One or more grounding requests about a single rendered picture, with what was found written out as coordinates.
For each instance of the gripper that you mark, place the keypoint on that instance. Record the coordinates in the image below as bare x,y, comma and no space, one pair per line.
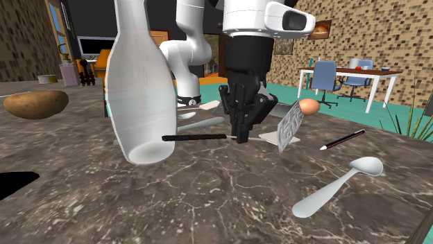
248,60

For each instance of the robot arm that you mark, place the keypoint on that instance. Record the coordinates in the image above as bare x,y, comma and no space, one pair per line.
243,17

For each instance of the white-bladed spatula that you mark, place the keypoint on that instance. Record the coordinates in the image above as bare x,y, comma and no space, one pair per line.
209,105

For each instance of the grey patterned flat slab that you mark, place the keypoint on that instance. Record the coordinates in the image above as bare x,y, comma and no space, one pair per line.
290,128

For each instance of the grey spoon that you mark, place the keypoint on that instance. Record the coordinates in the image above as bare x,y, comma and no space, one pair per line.
201,123

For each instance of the brown egg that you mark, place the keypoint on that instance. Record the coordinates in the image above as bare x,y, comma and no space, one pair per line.
309,106

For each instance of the blue office chair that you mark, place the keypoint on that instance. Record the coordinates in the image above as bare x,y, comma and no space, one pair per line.
323,77
358,81

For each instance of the black and red pencil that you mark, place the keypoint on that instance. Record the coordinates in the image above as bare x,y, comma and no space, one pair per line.
341,139

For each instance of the white spoon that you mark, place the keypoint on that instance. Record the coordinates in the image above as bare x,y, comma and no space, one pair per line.
324,194

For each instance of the tall white vase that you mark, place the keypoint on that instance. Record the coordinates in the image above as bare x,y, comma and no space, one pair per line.
138,84

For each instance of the white table with brown top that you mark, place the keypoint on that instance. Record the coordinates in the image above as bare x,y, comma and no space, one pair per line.
368,72

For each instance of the orange chair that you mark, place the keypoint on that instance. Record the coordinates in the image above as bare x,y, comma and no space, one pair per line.
101,62

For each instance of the green leafy plant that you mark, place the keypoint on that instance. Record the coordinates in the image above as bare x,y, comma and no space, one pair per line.
411,118

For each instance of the black figure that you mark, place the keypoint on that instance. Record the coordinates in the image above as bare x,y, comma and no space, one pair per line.
86,76

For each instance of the black screen television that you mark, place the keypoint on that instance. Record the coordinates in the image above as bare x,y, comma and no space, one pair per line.
94,45

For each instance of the pink container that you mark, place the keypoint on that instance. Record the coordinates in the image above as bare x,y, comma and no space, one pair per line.
69,75

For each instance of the small round tin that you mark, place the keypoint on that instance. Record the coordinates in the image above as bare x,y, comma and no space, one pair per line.
47,79

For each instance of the brown potato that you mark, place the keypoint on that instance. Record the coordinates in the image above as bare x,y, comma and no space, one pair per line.
35,104

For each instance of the dark wall picture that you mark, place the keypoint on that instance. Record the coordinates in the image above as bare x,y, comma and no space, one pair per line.
283,46

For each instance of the orange wall picture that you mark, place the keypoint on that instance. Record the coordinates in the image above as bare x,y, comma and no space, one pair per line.
320,30

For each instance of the window with wooden frame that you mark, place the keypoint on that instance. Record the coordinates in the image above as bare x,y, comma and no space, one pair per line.
57,27

